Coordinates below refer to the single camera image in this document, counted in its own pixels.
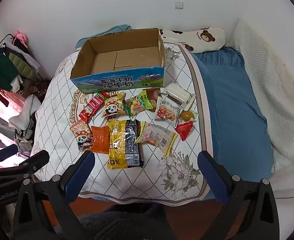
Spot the brown snack packet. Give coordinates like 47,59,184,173
143,87,164,103

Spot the white crumpled cloth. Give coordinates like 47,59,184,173
8,95,41,130

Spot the yellow-green pea snack packet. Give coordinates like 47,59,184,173
124,90,157,118

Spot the olive puffer vest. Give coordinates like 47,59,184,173
8,51,38,79

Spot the white oat cookie packet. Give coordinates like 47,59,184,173
155,96,184,122

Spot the red triangular snack packet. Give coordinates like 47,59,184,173
175,121,194,141

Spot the clear yellow bread packet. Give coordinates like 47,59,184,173
134,121,179,155

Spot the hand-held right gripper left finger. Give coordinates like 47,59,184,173
13,150,105,240

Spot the white wrapped cake packet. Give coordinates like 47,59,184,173
162,82,196,107

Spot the floral printed white quilt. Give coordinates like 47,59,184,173
31,42,214,202

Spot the white knit blanket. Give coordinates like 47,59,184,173
224,17,294,198

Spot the yellow panda snack packet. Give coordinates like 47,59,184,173
102,92,126,117

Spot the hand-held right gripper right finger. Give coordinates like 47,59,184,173
197,150,280,240

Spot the person's dark fleece clothing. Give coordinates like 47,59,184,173
55,202,167,240

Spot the bear print pillow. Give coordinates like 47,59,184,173
159,27,226,53

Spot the plain orange snack packet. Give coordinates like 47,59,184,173
89,126,110,154

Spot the pink plush toy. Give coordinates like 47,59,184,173
12,30,29,43

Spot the red stick snack packet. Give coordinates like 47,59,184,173
78,91,109,123

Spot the blue bedsheet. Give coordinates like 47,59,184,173
192,46,275,200

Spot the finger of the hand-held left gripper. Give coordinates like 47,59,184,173
0,151,50,180
0,144,19,170

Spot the cardboard box with blue print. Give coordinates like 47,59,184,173
70,28,166,94

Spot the yellow and black noodle packet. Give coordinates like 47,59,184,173
107,119,144,170

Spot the orange panda snack packet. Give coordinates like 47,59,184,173
70,122,94,148

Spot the light blue folded towel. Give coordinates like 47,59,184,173
76,24,132,48

